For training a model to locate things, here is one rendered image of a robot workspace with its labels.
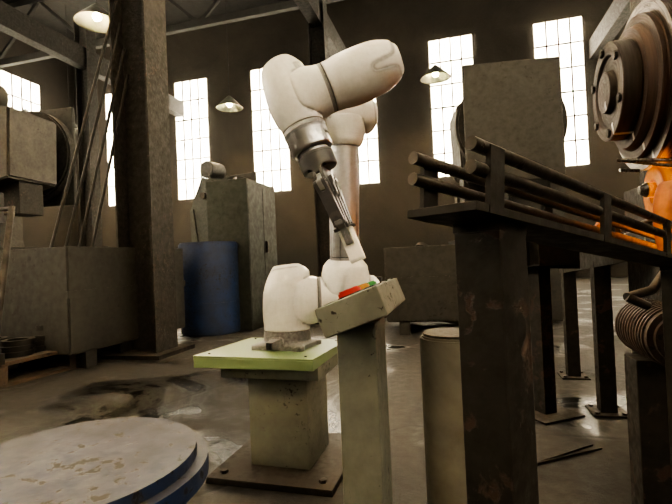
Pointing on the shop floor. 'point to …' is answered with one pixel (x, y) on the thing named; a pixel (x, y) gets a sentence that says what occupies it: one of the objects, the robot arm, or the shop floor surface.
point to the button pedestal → (363, 388)
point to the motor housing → (646, 402)
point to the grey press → (515, 125)
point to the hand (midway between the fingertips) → (351, 244)
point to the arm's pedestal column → (286, 441)
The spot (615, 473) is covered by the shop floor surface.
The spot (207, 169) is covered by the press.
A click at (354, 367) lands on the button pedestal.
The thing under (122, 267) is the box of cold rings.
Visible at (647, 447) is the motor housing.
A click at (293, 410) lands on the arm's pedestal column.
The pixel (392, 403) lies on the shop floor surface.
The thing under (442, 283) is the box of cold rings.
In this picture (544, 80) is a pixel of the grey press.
